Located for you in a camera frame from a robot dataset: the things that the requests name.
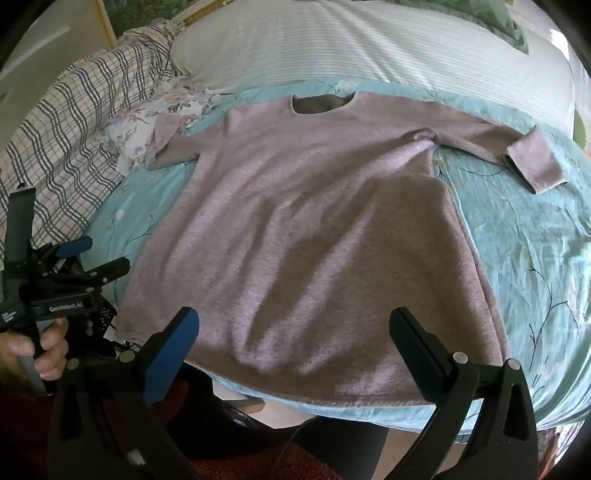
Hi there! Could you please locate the person's dark red clothing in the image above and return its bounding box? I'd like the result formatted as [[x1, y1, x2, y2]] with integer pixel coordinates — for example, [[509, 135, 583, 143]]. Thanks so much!
[[0, 364, 333, 480]]

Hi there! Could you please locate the teal floral bedsheet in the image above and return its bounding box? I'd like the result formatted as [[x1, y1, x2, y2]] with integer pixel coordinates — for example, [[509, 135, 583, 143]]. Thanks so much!
[[83, 78, 591, 432]]

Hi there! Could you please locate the person's left hand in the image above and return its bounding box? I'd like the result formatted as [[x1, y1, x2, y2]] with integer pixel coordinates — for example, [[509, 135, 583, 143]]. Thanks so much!
[[0, 318, 71, 384]]

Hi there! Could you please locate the white floral cloth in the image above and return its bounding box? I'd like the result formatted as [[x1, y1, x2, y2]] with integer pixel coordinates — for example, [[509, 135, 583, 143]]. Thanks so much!
[[106, 76, 242, 175]]

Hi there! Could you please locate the black cable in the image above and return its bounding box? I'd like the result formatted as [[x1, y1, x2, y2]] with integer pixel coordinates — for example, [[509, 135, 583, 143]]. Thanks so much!
[[272, 413, 324, 480]]

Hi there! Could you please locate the white striped quilt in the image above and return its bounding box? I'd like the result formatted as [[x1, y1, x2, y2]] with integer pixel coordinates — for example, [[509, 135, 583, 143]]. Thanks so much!
[[171, 0, 576, 136]]

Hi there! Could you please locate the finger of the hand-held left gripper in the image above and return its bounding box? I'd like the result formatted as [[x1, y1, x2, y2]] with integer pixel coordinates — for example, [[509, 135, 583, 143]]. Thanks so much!
[[79, 257, 132, 289], [50, 236, 94, 260]]

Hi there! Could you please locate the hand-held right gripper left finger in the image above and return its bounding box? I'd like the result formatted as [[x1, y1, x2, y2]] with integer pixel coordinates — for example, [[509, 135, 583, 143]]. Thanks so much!
[[46, 307, 200, 480]]

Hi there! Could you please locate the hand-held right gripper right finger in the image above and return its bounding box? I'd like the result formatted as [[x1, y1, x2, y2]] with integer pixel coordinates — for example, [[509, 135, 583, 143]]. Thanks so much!
[[389, 307, 539, 480]]

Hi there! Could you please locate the plaid checked blanket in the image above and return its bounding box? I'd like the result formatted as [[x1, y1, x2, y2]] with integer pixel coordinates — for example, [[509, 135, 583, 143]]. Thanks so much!
[[0, 21, 186, 265]]

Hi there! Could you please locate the lilac knit sweater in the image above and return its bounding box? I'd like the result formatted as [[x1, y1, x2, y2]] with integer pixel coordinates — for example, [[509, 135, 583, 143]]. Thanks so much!
[[121, 91, 568, 408]]

